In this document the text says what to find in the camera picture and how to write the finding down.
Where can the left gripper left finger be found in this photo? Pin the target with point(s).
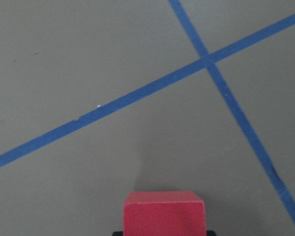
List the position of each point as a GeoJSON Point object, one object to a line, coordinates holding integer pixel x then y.
{"type": "Point", "coordinates": [118, 233]}

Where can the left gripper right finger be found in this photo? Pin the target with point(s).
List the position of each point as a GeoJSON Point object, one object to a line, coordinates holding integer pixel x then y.
{"type": "Point", "coordinates": [210, 233]}

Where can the red cube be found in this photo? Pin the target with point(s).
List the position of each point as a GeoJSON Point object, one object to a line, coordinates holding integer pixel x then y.
{"type": "Point", "coordinates": [164, 213]}

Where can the brown paper table mat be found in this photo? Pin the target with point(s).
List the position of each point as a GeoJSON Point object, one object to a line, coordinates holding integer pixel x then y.
{"type": "Point", "coordinates": [226, 131]}

